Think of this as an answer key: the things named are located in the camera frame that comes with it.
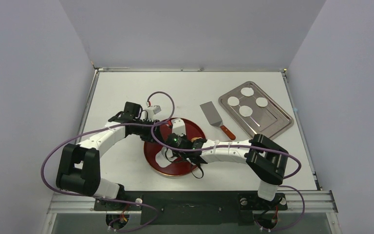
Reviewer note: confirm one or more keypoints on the wooden dough roller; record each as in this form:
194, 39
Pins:
198, 139

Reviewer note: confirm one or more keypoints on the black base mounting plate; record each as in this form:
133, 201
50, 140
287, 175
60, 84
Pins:
194, 208

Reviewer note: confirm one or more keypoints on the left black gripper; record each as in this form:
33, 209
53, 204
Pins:
149, 137

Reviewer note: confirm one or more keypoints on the round red lacquer tray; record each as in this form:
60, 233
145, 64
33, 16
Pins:
174, 169

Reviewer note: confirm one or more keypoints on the white dough piece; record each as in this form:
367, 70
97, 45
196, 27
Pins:
162, 160

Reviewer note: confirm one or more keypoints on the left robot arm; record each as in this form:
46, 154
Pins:
79, 168

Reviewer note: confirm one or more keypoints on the white dumpling wrapper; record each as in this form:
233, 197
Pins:
245, 111
262, 102
247, 91
233, 101

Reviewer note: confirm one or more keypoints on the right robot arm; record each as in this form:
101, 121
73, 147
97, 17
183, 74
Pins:
266, 159

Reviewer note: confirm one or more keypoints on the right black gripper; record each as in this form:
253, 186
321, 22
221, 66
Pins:
171, 142

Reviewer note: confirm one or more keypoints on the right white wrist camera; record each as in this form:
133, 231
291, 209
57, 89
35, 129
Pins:
178, 127

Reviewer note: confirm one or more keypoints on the rectangular steel tray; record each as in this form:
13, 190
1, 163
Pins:
270, 121

